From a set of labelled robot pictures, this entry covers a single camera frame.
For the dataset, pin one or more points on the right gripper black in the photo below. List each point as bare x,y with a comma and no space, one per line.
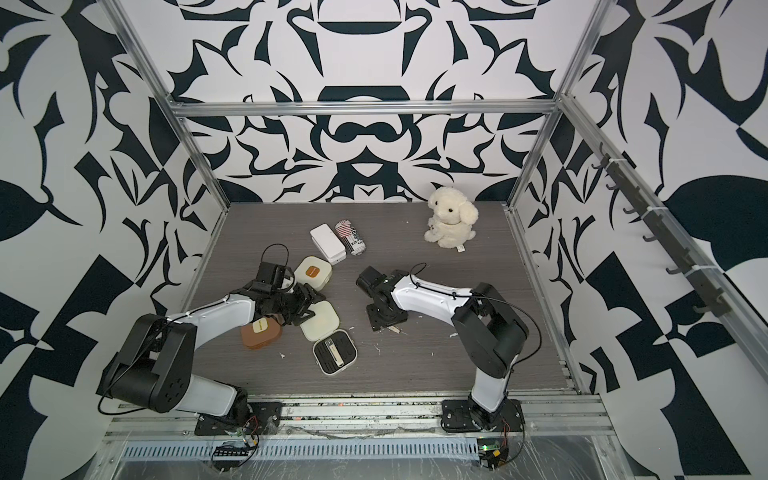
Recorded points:
375,322

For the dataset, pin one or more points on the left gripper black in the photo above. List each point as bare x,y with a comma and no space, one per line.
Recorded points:
308,297

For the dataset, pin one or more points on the cream nail clipper case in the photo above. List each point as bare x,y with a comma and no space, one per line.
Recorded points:
313,271

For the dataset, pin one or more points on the brown nail clipper case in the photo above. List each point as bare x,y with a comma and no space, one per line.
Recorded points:
260,333

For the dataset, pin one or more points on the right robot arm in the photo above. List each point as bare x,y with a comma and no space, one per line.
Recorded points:
488,327

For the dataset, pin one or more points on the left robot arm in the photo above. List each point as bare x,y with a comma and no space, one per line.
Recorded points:
153,369

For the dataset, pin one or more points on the white rectangular box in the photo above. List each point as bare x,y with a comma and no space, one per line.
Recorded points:
329,245

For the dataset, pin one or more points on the flag pattern can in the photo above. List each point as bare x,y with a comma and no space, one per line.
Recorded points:
349,237

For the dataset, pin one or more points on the white plush dog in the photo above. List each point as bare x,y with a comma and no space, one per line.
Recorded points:
452,220

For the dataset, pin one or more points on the left electronics board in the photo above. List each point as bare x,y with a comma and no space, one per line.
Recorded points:
228,456

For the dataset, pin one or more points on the electronics board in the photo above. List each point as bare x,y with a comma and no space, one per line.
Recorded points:
228,456
493,452

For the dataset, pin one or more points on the right electronics board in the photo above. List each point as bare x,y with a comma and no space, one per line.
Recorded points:
493,452

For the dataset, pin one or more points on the aluminium front rail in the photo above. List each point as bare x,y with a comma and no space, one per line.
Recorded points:
546,412

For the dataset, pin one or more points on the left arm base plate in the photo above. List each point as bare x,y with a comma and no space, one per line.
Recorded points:
256,418

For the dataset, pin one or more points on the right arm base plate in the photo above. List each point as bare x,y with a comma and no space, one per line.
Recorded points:
465,416

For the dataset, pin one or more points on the wall hook rack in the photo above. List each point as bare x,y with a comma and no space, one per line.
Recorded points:
667,232

